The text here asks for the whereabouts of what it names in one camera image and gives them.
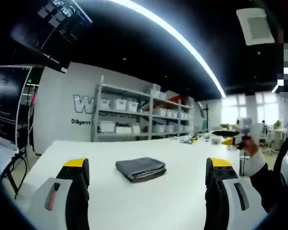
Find white ceiling air vent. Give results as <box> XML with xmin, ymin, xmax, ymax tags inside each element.
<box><xmin>236</xmin><ymin>8</ymin><xmax>276</xmax><ymax>46</ymax></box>

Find rows of white storage bins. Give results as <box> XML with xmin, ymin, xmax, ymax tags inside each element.
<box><xmin>97</xmin><ymin>91</ymin><xmax>192</xmax><ymax>135</ymax></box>

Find black tripod stand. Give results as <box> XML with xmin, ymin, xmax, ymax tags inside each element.
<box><xmin>198</xmin><ymin>102</ymin><xmax>211</xmax><ymax>133</ymax></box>

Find grey metal shelving unit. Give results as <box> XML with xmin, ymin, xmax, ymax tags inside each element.
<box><xmin>90</xmin><ymin>75</ymin><xmax>195</xmax><ymax>142</ymax></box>

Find computer monitor with white frame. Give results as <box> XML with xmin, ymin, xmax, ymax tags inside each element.
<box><xmin>0</xmin><ymin>65</ymin><xmax>33</xmax><ymax>151</ymax></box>

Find white office chair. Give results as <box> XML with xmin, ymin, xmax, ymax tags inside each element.
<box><xmin>258</xmin><ymin>124</ymin><xmax>275</xmax><ymax>154</ymax></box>

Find hanging dark display screen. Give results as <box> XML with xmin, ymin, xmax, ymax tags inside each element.
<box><xmin>10</xmin><ymin>0</ymin><xmax>94</xmax><ymax>70</ymax></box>

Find grey towel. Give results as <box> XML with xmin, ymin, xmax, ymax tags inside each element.
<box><xmin>115</xmin><ymin>157</ymin><xmax>167</xmax><ymax>184</ymax></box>

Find long ceiling light strip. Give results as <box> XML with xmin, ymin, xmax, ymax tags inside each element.
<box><xmin>107</xmin><ymin>0</ymin><xmax>228</xmax><ymax>98</ymax></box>

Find black metal stand legs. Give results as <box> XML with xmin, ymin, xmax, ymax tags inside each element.
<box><xmin>0</xmin><ymin>150</ymin><xmax>31</xmax><ymax>200</ymax></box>

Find small clutter of tools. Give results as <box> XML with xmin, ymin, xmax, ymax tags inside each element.
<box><xmin>179</xmin><ymin>133</ymin><xmax>201</xmax><ymax>145</ymax></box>

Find person's right hand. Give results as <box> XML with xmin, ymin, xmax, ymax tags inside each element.
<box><xmin>240</xmin><ymin>136</ymin><xmax>262</xmax><ymax>158</ymax></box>

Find wall lettering sign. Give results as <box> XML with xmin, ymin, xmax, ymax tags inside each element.
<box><xmin>71</xmin><ymin>93</ymin><xmax>96</xmax><ymax>125</ymax></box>

